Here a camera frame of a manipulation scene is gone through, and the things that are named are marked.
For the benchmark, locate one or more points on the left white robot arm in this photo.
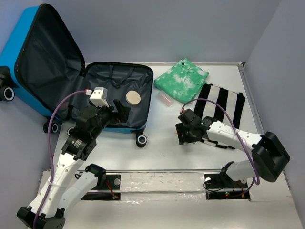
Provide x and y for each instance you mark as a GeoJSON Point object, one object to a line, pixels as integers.
{"type": "Point", "coordinates": [58, 196]}

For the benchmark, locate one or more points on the round beige puff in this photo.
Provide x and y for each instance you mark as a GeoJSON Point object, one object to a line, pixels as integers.
{"type": "Point", "coordinates": [133, 97]}

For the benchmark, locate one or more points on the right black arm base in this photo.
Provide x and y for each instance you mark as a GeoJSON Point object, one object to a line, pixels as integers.
{"type": "Point", "coordinates": [216, 189]}

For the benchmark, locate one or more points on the clear plastic small bottle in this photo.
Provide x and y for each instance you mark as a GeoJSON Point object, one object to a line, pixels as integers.
{"type": "Point", "coordinates": [165, 98]}

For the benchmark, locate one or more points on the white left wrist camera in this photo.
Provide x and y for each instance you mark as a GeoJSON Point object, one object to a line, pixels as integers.
{"type": "Point", "coordinates": [99, 97]}

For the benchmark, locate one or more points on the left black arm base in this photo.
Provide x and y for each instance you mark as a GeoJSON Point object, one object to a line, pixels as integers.
{"type": "Point", "coordinates": [109, 190]}

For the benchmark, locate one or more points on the black white striped blanket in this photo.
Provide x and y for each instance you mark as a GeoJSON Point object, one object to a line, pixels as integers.
{"type": "Point", "coordinates": [221, 104]}

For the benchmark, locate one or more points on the gold white makeup brush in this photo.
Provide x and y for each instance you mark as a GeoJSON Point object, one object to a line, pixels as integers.
{"type": "Point", "coordinates": [209, 142]}

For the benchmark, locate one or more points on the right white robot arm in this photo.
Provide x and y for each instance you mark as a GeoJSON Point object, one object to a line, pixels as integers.
{"type": "Point", "coordinates": [266, 156]}

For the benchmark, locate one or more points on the blue hard-shell suitcase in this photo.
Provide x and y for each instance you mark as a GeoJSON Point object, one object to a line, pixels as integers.
{"type": "Point", "coordinates": [43, 66]}

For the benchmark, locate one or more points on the green white garment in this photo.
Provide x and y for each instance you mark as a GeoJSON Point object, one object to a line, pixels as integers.
{"type": "Point", "coordinates": [183, 81]}

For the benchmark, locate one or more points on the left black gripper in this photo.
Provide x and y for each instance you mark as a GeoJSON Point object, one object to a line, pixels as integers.
{"type": "Point", "coordinates": [123, 114]}

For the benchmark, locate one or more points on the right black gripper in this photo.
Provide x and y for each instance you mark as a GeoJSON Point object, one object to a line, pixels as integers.
{"type": "Point", "coordinates": [180, 129]}

